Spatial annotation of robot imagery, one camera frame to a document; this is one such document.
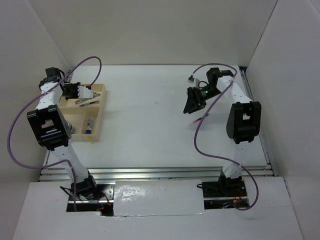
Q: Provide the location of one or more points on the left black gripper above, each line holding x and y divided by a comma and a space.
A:
75, 85

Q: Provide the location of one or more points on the aluminium front rail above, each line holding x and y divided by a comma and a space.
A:
105, 174

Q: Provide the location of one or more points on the blue cap glue bottle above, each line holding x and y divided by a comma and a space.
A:
90, 125

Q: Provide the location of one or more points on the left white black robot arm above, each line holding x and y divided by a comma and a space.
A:
54, 132

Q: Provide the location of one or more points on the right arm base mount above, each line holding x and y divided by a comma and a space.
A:
218, 196

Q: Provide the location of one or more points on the blue white tape roll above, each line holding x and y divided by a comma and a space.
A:
71, 128

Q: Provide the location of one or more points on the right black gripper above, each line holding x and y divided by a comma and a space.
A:
194, 102

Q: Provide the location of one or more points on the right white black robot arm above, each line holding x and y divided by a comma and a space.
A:
243, 122

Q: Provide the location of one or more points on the white foil cover sheet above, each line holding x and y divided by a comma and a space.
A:
158, 198

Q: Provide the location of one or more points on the blue pen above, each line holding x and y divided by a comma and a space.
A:
90, 103

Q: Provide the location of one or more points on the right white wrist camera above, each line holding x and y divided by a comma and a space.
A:
193, 80

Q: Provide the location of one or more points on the cream compartment organizer tray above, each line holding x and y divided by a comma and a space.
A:
78, 116

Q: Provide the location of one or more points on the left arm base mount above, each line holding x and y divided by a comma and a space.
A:
102, 201

